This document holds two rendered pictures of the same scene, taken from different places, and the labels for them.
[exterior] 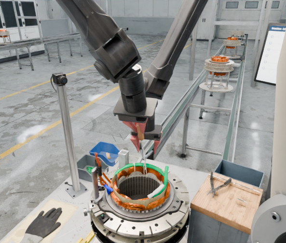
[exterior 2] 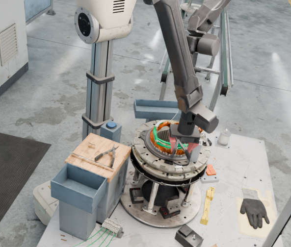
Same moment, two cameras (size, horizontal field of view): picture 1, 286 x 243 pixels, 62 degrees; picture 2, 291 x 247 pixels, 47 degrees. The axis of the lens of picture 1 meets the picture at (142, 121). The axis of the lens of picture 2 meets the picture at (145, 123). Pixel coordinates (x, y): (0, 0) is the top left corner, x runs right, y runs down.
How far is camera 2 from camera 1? 1.68 m
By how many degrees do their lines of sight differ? 116
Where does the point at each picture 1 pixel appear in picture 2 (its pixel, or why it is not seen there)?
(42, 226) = (251, 204)
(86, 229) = (215, 211)
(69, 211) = (244, 226)
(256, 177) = (57, 188)
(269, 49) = not seen: outside the picture
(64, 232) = (231, 207)
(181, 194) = (140, 142)
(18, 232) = (268, 203)
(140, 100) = not seen: hidden behind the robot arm
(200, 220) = not seen: hidden behind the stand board
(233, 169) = (79, 197)
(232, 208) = (98, 144)
